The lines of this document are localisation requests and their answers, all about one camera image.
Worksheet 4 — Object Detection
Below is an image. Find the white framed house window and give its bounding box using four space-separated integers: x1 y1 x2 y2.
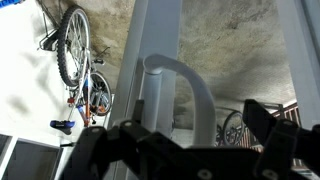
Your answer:
0 132 65 180

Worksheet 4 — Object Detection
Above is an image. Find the dark bicycle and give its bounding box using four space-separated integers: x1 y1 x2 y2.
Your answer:
214 106 248 148

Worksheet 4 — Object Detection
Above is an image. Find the white framed sliding glass door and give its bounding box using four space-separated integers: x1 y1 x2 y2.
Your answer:
107 0 320 149

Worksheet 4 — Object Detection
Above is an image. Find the white bicycle with blue saddle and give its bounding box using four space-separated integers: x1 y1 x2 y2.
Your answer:
37 4 115 137

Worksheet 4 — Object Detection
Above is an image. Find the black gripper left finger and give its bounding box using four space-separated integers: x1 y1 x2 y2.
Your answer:
62 99 152 180

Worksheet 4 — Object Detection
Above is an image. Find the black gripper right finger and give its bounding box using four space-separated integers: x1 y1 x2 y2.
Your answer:
242 98 320 180

